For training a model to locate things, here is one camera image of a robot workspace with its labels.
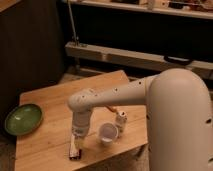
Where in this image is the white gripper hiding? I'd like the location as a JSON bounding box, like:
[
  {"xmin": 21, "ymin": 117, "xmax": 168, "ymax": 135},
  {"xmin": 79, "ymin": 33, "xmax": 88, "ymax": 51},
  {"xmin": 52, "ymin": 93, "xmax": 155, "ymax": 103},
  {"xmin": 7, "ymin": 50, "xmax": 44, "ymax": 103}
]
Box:
[{"xmin": 72, "ymin": 127, "xmax": 89, "ymax": 148}]

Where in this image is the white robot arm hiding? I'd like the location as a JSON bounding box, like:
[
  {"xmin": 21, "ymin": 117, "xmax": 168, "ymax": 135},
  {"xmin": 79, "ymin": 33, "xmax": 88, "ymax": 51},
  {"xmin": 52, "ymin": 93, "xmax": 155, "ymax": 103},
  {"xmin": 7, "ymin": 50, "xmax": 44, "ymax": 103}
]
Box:
[{"xmin": 68, "ymin": 68, "xmax": 213, "ymax": 171}]

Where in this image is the green ceramic bowl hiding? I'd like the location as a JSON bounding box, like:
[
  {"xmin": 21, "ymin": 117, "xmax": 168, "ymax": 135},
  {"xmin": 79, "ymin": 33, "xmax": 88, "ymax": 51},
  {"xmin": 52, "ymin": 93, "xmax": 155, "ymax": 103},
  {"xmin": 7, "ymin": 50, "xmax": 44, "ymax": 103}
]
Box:
[{"xmin": 4, "ymin": 104, "xmax": 43, "ymax": 136}]

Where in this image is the white plastic cup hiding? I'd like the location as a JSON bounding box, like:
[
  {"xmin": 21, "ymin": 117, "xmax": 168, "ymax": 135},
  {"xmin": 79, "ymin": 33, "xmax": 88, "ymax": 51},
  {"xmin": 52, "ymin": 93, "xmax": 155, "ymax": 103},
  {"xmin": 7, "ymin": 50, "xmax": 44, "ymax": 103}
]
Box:
[{"xmin": 98, "ymin": 123, "xmax": 118, "ymax": 146}]

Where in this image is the wooden table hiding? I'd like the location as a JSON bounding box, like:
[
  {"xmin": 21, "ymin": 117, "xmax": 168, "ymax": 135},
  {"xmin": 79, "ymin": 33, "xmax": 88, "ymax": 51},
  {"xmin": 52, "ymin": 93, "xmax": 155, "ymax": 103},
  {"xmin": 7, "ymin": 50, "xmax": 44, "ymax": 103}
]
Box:
[{"xmin": 15, "ymin": 71, "xmax": 148, "ymax": 171}]

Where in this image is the orange carrot toy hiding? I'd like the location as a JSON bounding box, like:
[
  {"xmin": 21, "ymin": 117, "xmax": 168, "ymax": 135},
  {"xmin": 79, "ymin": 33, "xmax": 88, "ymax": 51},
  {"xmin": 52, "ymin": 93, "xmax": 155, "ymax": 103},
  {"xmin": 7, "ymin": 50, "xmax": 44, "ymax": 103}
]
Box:
[{"xmin": 106, "ymin": 106, "xmax": 118, "ymax": 113}]

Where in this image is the small white bottle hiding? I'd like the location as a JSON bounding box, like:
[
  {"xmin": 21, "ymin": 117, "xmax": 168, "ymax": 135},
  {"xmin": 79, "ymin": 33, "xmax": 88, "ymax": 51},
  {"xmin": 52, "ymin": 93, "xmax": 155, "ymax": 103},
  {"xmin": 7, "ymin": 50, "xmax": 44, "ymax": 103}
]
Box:
[{"xmin": 115, "ymin": 111, "xmax": 127, "ymax": 133}]

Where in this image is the grey metal beam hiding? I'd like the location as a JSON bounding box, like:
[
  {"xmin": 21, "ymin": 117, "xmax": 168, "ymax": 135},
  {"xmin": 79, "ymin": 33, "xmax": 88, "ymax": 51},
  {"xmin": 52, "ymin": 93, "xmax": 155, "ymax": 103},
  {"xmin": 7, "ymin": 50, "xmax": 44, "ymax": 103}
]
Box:
[{"xmin": 65, "ymin": 42, "xmax": 213, "ymax": 80}]

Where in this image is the thin metal pole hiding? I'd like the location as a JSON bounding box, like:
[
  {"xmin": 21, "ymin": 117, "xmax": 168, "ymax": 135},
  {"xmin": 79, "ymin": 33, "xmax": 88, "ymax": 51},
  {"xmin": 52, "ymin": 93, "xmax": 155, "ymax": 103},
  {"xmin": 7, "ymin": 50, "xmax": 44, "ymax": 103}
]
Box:
[{"xmin": 67, "ymin": 0, "xmax": 79, "ymax": 46}]

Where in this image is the upper wooden shelf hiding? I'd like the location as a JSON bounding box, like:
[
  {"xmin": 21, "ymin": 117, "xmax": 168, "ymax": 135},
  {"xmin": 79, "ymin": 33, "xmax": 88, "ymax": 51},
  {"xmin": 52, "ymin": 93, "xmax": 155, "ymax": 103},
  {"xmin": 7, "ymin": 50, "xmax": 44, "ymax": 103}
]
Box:
[{"xmin": 61, "ymin": 0, "xmax": 213, "ymax": 20}]

